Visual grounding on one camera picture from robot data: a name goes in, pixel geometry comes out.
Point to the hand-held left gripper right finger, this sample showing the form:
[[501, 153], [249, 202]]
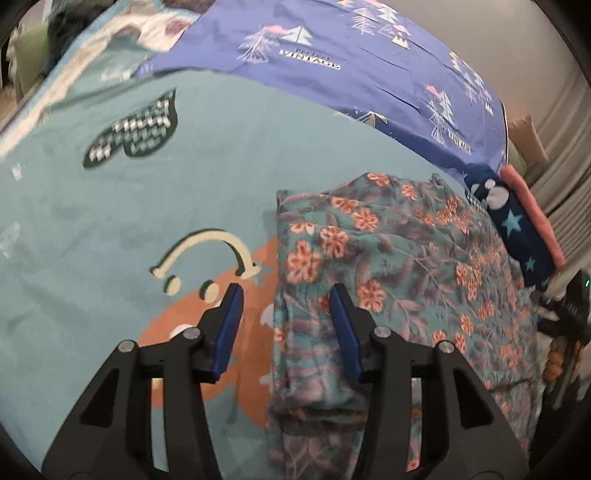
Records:
[[346, 332]]

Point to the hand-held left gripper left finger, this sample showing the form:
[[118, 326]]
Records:
[[226, 332]]

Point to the floral teal garment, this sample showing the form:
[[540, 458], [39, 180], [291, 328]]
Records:
[[406, 277]]

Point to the person's right hand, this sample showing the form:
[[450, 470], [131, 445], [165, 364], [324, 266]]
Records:
[[553, 362]]

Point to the folded navy star garment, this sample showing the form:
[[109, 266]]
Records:
[[517, 230]]

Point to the folded pink garment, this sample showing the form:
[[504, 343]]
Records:
[[535, 212]]

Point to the teal printed blanket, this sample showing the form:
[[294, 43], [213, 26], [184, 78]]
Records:
[[138, 221]]

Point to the grey pleated curtain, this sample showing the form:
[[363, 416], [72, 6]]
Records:
[[563, 152]]

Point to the beige pillow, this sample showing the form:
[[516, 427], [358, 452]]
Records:
[[528, 138]]

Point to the purple tree print sheet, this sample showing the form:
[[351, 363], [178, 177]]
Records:
[[346, 60]]

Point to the white patterned quilt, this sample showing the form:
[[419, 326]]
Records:
[[138, 32]]

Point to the green cushion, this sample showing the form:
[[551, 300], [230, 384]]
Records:
[[30, 55]]

